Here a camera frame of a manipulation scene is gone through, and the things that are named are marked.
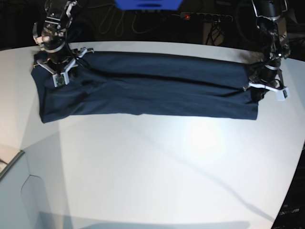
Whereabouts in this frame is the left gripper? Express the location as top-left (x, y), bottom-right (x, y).
top-left (246, 64), bottom-right (285, 87)

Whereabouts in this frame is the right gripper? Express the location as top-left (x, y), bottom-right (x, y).
top-left (32, 48), bottom-right (94, 76)

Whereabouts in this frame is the dark blue t-shirt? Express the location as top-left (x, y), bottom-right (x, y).
top-left (31, 52), bottom-right (266, 123)

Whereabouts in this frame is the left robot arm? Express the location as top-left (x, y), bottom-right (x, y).
top-left (243, 0), bottom-right (291, 92)

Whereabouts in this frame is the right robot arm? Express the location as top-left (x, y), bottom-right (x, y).
top-left (32, 0), bottom-right (94, 74)

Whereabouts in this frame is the black power strip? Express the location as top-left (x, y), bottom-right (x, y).
top-left (174, 12), bottom-right (234, 23)

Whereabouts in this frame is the blue plastic bin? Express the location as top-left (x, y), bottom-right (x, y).
top-left (115, 0), bottom-right (183, 10)

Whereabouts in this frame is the grey looped cable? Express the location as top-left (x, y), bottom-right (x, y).
top-left (99, 9), bottom-right (167, 34)

